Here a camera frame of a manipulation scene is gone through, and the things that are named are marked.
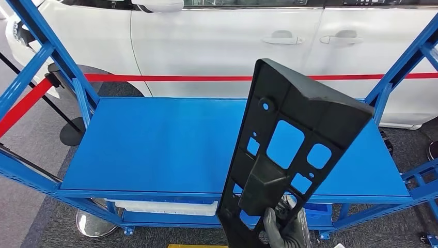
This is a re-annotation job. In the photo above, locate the short red barrier belt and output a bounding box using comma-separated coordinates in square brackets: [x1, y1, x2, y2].
[0, 77, 54, 137]

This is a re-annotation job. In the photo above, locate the round metal stanchion base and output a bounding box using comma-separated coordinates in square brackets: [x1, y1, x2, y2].
[426, 140, 438, 162]

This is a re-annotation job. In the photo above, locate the blue wheeled shelf rack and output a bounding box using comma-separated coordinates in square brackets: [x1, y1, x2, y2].
[420, 232, 438, 248]

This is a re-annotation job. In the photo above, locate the blue metal shelf rack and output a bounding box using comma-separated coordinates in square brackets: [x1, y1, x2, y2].
[0, 0, 438, 240]

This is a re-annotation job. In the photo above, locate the thin black pole stanchion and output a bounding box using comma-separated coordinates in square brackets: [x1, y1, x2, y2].
[0, 51, 86, 147]

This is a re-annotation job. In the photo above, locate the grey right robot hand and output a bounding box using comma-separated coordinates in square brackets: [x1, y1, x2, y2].
[262, 195, 312, 248]

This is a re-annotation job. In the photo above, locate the blue plastic bin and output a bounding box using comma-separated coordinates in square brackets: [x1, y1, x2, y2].
[304, 203, 334, 229]

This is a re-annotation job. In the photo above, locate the dark stanchion with chrome base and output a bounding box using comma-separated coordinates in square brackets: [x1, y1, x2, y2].
[0, 143, 121, 239]

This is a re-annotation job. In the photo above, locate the white car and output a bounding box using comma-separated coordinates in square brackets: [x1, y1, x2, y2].
[5, 0, 438, 131]

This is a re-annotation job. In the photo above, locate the black belt stanchion post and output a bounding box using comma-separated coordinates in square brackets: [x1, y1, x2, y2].
[46, 63, 74, 90]

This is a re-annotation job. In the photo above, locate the black plastic plate frame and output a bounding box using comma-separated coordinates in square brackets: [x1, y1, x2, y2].
[216, 58, 376, 248]

